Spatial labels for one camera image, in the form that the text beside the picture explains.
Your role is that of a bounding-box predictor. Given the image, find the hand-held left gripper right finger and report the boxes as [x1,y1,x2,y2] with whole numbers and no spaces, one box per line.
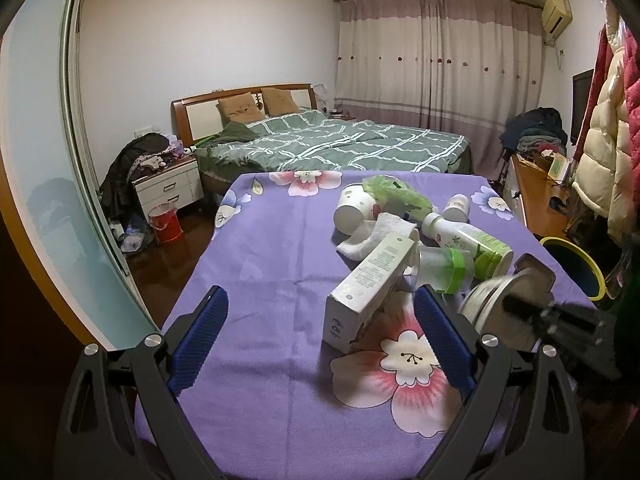
[414,284,586,480]

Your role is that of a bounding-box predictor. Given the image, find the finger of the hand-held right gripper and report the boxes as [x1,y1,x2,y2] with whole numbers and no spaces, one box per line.
[503,293,554,322]

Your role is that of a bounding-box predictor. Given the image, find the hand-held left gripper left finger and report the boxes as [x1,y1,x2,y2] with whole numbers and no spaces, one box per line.
[54,285,230,480]

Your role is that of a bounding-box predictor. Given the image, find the round silver metal tin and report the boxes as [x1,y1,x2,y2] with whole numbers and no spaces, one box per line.
[459,254,557,352]

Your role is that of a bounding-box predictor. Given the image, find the blue bin with yellow rim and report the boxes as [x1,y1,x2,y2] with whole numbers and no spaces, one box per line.
[539,236,614,305]

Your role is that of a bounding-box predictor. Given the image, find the white cardboard carton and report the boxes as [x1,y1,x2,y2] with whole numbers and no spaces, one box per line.
[325,235,422,354]

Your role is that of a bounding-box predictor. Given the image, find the white paper cup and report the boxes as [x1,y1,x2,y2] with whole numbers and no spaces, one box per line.
[333,184,383,236]

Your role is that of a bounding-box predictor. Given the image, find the green label milk bottle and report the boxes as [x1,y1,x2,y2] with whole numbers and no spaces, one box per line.
[421,212,515,282]

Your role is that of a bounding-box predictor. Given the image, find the wooden side desk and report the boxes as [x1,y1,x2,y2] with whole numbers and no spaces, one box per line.
[509,152,583,242]

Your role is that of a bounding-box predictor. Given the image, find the purple floral tablecloth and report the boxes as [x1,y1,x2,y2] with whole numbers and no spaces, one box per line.
[133,170,603,480]

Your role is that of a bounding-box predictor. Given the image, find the white folded cloth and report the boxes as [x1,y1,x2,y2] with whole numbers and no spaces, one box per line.
[336,212,422,262]

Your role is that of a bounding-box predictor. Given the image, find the red bucket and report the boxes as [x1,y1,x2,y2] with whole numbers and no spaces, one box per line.
[147,203,184,246]

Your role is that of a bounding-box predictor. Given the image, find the small white plastic bottle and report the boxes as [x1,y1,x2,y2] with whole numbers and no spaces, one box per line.
[442,194,474,224]

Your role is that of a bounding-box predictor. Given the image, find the floor clutter of bags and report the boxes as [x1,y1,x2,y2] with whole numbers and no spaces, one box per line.
[113,212,152,257]

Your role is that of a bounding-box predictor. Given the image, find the green paper box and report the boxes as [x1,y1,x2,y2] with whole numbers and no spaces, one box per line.
[547,154,572,182]

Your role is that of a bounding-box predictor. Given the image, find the green plastic bag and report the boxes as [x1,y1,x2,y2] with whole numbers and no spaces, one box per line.
[361,175,437,222]

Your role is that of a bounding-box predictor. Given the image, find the white bedside cabinet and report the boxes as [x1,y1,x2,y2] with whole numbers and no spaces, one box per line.
[132,154,204,212]

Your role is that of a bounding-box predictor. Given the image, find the cream puffer jacket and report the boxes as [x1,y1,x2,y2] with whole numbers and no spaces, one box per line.
[571,24,637,233]

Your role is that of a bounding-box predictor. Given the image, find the pile of folded clothes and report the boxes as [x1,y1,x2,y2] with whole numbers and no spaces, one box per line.
[499,107,569,157]

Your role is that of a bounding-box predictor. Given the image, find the red hanging coat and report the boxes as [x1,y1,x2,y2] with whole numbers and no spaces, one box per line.
[589,7,640,246]

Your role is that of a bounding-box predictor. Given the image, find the small items on cabinet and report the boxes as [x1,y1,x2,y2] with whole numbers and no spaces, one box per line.
[142,139,197,170]

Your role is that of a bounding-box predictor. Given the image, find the dark jacket pile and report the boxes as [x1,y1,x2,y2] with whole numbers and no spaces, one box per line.
[98,132,172,213]

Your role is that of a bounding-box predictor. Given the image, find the black television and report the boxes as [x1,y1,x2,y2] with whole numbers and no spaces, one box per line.
[571,68,596,147]

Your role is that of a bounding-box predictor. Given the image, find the dark green cloth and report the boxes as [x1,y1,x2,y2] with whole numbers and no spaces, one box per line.
[214,122,262,145]

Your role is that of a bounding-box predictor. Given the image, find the green plaid quilt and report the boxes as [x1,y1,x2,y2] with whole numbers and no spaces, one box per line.
[206,108,472,175]

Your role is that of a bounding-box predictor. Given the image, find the wooden bed headboard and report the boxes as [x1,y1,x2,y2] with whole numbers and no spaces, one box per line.
[171,83,322,150]

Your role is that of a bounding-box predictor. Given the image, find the glass sliding wardrobe door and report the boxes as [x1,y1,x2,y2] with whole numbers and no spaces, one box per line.
[0,0,163,353]

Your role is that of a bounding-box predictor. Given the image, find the brown pillow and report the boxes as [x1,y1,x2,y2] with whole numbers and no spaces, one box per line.
[216,92,260,124]
[260,87,301,116]

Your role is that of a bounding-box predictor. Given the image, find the pink beige curtain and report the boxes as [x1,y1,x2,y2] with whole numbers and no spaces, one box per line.
[333,0,546,137]

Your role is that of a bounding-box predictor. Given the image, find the wall air conditioner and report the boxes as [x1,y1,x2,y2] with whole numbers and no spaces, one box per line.
[541,0,572,45]

